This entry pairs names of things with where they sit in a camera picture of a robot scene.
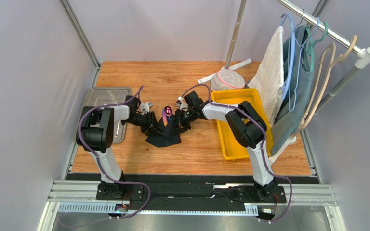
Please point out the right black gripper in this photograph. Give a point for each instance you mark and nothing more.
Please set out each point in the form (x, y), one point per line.
(181, 118)

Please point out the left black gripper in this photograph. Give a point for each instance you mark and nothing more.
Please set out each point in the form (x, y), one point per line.
(149, 129)

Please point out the black paper napkin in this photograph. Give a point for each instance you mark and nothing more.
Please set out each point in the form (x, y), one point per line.
(167, 139)

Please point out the iridescent spoon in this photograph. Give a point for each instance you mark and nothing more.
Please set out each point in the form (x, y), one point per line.
(167, 112)

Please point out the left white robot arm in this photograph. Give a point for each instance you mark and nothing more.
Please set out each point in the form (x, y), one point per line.
(95, 133)

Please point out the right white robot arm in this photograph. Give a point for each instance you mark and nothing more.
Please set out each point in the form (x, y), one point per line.
(247, 127)

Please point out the silver metal tray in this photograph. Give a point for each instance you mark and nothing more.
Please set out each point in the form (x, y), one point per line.
(109, 95)

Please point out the yellow plastic bin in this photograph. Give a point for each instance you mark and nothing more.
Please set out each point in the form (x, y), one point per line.
(231, 149)

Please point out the white mesh bowl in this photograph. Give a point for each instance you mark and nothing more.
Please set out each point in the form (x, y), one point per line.
(227, 80)

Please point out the white towel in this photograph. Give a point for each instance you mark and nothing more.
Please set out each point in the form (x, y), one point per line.
(269, 77)

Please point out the blue hanger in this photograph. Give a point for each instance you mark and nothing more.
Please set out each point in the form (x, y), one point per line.
(290, 54)

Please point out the beige hanger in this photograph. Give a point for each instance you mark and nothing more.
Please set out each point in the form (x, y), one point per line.
(326, 64)
(341, 57)

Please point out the teal garment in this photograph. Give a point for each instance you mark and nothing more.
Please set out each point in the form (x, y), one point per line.
(285, 125)

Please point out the green hanger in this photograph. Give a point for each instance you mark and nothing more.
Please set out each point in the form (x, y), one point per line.
(315, 41)

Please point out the metal clothes rack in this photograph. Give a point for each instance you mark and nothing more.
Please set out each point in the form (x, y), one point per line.
(362, 54)

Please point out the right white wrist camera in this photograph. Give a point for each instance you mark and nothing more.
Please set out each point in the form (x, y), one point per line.
(181, 104)

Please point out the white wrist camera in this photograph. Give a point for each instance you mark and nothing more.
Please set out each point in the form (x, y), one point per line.
(145, 108)
(181, 104)

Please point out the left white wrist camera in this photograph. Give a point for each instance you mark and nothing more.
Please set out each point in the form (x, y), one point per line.
(145, 108)

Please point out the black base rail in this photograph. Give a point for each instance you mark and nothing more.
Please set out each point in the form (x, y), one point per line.
(188, 193)

